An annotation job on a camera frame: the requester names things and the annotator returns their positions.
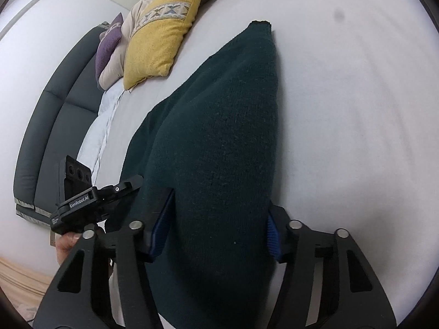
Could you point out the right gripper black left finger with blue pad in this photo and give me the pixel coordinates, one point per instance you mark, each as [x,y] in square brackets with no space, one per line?
[78,296]

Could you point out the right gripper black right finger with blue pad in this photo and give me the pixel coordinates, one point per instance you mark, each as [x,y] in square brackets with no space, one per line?
[352,296]

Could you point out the dark green knit sweater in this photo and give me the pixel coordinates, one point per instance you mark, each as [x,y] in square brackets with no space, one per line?
[213,141]

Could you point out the person's left hand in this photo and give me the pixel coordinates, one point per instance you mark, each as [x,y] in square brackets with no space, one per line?
[64,245]

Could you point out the dark grey upholstered headboard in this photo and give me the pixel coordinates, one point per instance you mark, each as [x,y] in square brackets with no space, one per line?
[67,106]

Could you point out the beige duvet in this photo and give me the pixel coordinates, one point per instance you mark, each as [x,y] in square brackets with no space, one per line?
[115,67]

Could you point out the purple patterned cushion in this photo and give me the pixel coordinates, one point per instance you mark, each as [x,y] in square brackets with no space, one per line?
[109,40]

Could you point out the yellow patterned cushion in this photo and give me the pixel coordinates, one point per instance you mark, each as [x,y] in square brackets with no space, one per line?
[157,38]

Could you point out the white bed sheet mattress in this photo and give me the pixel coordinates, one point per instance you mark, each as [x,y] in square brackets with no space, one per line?
[358,110]

